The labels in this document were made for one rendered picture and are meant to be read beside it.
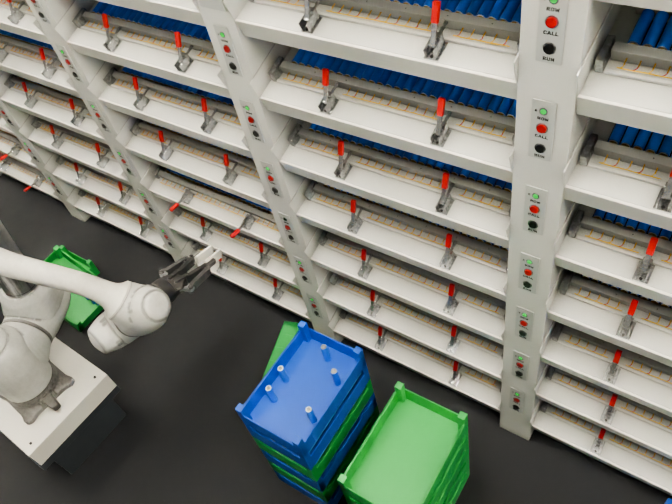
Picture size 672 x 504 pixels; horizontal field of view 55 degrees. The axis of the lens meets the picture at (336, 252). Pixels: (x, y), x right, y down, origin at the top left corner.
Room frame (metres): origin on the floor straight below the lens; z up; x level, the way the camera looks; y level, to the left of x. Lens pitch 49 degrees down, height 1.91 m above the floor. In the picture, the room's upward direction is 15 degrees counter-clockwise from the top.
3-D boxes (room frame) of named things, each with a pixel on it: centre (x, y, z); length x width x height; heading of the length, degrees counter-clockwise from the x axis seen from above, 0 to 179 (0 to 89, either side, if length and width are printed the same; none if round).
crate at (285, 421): (0.87, 0.17, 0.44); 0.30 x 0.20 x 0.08; 136
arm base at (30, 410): (1.18, 1.01, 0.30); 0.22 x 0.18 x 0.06; 40
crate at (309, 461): (0.87, 0.17, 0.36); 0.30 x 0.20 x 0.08; 136
